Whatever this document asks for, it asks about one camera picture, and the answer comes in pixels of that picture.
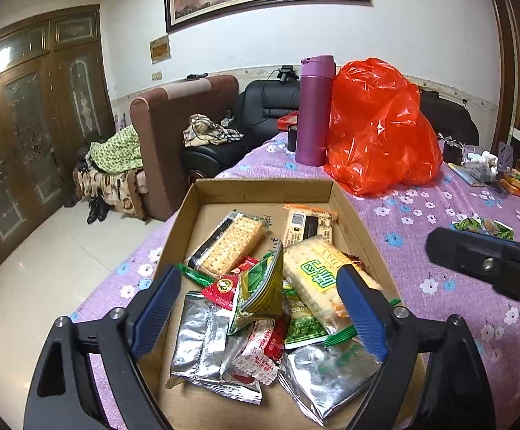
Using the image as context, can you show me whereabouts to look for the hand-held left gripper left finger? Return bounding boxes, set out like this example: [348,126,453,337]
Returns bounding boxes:
[23,265,182,430]

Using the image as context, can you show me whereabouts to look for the green pea snack packet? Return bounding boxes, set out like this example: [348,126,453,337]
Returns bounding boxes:
[282,287,330,350]

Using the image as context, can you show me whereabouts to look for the black boots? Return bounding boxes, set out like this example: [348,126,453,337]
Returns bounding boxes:
[86,197,108,225]

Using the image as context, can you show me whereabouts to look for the orange cracker packet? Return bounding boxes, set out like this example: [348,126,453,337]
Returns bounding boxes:
[283,204,337,247]
[500,170,520,198]

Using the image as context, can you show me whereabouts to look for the brown patterned blanket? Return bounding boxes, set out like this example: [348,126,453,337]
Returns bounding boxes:
[72,166,148,216]

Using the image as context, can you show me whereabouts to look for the white glove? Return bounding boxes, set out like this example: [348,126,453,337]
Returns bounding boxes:
[466,152,498,168]

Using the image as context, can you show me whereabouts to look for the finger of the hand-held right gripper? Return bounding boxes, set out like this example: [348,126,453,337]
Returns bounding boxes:
[425,228,520,298]

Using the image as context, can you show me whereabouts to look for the plaid cloth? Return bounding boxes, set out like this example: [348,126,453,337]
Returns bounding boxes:
[184,114,245,148]

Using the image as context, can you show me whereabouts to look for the cardboard box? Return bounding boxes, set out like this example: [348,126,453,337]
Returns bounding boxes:
[150,178,426,430]

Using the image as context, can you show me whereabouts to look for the yellow green triangular snack packet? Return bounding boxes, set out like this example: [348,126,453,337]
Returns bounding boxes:
[228,242,285,336]

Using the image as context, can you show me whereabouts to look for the purple thermos bottle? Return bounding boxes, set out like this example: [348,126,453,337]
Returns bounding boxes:
[295,55,336,166]

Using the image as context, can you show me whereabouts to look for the white red snack packet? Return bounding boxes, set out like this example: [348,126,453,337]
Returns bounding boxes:
[231,318,288,386]

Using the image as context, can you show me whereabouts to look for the black leather sofa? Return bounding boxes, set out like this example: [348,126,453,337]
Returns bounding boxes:
[184,78,480,177]

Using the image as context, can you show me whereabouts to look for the wooden cabinet doors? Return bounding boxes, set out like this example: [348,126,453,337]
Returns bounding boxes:
[0,4,117,278]

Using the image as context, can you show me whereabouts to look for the cracker packet green ends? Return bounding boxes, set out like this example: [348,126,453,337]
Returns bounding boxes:
[177,210,267,287]

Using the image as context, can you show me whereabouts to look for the brown armchair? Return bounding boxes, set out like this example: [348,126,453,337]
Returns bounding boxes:
[129,75,240,222]

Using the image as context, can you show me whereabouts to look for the green patterned blanket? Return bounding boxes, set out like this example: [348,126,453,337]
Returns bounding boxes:
[85,125,144,173]

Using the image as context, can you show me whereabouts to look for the clear plastic bag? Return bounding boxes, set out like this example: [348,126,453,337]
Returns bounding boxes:
[466,163,496,184]

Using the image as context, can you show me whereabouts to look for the cracker packet yellow green label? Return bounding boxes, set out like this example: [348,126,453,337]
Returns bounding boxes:
[282,235,402,348]

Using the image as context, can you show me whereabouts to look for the silver foil snack packet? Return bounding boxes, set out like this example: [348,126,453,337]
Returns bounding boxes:
[278,338,384,427]
[166,291,263,406]

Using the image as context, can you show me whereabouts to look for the small wall calendar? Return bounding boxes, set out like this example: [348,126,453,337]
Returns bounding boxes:
[149,35,172,64]

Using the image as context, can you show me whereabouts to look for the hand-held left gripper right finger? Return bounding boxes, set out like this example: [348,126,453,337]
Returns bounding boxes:
[335,265,497,430]

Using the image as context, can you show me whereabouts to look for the red plastic bag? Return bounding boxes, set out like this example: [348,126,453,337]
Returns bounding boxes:
[324,57,444,195]

